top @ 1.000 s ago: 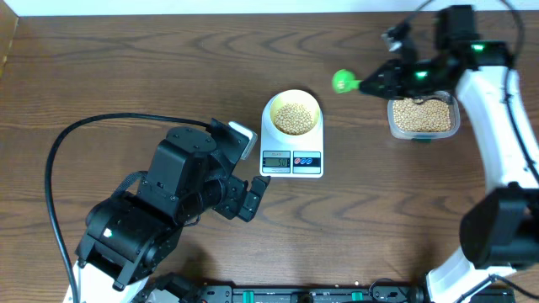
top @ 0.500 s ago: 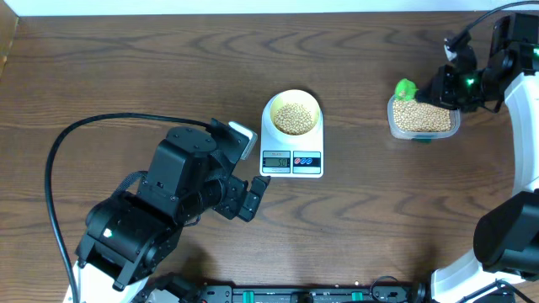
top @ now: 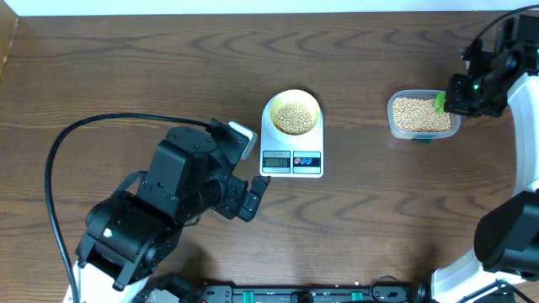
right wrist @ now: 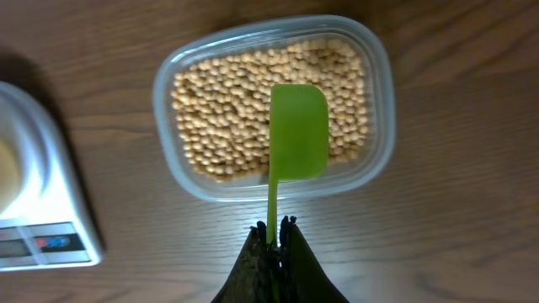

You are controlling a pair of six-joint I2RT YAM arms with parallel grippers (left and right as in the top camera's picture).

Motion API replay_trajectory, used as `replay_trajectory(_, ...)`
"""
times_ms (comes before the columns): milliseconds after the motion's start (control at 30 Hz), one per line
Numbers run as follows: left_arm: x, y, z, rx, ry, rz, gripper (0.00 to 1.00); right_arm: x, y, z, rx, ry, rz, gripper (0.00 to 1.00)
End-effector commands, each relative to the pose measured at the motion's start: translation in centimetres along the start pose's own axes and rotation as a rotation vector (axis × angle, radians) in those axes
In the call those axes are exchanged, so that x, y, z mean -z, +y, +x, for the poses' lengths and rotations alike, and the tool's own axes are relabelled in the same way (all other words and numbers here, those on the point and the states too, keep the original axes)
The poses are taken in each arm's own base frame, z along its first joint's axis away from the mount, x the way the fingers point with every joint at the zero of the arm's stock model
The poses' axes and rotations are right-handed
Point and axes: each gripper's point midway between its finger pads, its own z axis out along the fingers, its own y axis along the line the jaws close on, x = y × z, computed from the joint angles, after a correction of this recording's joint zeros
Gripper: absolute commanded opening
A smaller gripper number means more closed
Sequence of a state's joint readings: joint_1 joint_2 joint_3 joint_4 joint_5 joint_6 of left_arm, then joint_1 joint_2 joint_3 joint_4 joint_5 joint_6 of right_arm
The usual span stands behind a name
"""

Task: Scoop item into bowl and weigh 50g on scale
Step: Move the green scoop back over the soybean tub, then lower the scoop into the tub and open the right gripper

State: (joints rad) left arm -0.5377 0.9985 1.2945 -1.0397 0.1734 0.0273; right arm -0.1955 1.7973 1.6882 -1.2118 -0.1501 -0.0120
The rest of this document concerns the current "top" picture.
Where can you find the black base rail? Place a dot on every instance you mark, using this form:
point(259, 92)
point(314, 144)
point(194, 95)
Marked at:
point(175, 289)

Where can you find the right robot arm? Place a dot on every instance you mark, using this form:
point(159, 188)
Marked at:
point(505, 245)

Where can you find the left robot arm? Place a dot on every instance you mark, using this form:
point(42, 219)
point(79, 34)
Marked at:
point(140, 224)

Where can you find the green plastic measuring scoop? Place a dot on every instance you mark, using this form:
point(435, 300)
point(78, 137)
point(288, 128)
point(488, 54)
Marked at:
point(439, 103)

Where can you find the yellow plastic bowl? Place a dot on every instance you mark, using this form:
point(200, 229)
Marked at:
point(295, 96)

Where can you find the clear container of soybeans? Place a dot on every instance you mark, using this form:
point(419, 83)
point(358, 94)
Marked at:
point(411, 116)

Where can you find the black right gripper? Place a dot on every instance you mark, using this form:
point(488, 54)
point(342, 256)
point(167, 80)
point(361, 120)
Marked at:
point(454, 101)

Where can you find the soybeans in yellow bowl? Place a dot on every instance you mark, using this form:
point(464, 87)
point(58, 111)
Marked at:
point(294, 119)

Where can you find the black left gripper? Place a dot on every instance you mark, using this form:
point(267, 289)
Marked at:
point(232, 187)

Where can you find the white digital kitchen scale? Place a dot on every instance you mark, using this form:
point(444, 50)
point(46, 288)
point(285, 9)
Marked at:
point(284, 156)

